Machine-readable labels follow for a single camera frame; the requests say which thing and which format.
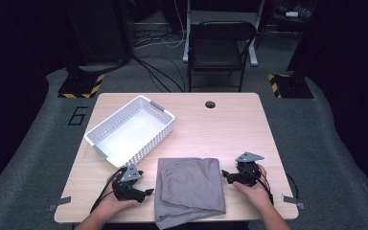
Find black floor cable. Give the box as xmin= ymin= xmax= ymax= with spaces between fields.
xmin=132 ymin=55 xmax=187 ymax=94

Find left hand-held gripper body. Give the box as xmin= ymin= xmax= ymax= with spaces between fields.
xmin=111 ymin=164 xmax=149 ymax=203

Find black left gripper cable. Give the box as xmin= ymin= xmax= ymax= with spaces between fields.
xmin=89 ymin=168 xmax=124 ymax=214

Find grey metal table bracket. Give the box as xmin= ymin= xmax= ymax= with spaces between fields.
xmin=281 ymin=193 xmax=307 ymax=211
xmin=46 ymin=195 xmax=73 ymax=213

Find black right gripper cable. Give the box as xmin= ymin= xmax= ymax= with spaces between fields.
xmin=250 ymin=171 xmax=275 ymax=206

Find white floor cable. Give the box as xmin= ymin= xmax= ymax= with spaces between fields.
xmin=133 ymin=0 xmax=187 ymax=50

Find black stand base striped tape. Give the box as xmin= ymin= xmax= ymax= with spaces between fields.
xmin=57 ymin=72 xmax=105 ymax=100
xmin=266 ymin=73 xmax=315 ymax=100

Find person's left hand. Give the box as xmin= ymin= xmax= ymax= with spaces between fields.
xmin=100 ymin=191 xmax=140 ymax=220

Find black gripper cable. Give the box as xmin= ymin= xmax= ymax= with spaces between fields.
xmin=89 ymin=168 xmax=124 ymax=214
xmin=250 ymin=171 xmax=275 ymax=206

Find black equipment case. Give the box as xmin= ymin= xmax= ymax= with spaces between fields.
xmin=64 ymin=0 xmax=132 ymax=66

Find white perforated plastic basket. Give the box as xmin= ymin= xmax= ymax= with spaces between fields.
xmin=83 ymin=95 xmax=175 ymax=169

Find black folding chair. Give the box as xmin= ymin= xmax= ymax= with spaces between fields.
xmin=186 ymin=20 xmax=259 ymax=94
xmin=182 ymin=0 xmax=266 ymax=68

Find grey pants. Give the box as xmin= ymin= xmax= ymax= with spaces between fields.
xmin=153 ymin=157 xmax=227 ymax=230

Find dark curtain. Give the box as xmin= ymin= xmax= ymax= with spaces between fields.
xmin=287 ymin=0 xmax=368 ymax=209
xmin=0 ymin=0 xmax=65 ymax=196

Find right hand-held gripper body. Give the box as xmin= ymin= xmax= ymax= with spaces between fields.
xmin=232 ymin=151 xmax=265 ymax=188

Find person's right hand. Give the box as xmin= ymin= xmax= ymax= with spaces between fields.
xmin=232 ymin=163 xmax=274 ymax=212

